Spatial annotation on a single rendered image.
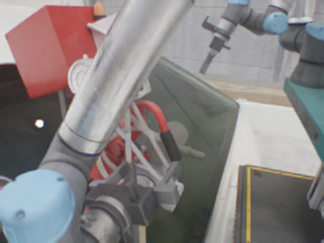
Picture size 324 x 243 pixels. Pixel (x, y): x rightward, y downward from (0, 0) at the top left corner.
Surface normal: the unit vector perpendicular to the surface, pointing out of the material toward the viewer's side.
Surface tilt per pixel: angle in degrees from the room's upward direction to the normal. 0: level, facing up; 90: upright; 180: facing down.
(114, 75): 88
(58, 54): 90
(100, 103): 88
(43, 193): 1
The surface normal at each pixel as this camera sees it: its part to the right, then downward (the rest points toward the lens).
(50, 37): -0.40, 0.39
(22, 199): 0.02, -0.91
